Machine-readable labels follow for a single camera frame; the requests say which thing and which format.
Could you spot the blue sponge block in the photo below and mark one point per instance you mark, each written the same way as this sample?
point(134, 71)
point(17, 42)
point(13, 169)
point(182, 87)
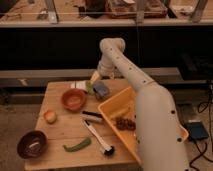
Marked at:
point(101, 90)

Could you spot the black foot pedal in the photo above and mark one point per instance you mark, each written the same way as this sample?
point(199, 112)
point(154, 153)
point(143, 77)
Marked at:
point(196, 130)

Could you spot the green pepper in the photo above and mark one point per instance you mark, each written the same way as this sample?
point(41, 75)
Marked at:
point(84, 143)

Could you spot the green and white cloth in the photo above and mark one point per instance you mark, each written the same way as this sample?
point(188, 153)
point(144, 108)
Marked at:
point(83, 85)

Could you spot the dark red grapes bunch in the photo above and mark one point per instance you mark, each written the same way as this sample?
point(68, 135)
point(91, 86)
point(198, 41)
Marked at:
point(125, 124)

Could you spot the white dish brush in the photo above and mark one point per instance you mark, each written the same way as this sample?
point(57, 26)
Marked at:
point(107, 149)

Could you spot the orange bowl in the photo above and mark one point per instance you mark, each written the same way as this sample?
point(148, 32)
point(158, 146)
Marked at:
point(73, 99)

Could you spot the purple bowl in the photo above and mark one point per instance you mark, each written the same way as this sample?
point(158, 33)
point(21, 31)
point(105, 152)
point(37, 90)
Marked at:
point(32, 145)

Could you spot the wooden table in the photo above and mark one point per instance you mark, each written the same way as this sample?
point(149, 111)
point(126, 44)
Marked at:
point(69, 130)

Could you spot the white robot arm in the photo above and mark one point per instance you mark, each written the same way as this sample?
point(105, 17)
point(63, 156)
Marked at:
point(113, 57)

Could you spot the yellow-red apple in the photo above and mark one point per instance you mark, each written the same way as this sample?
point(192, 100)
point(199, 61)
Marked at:
point(50, 116)

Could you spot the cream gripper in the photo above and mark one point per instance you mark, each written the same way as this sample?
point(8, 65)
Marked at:
point(95, 76)

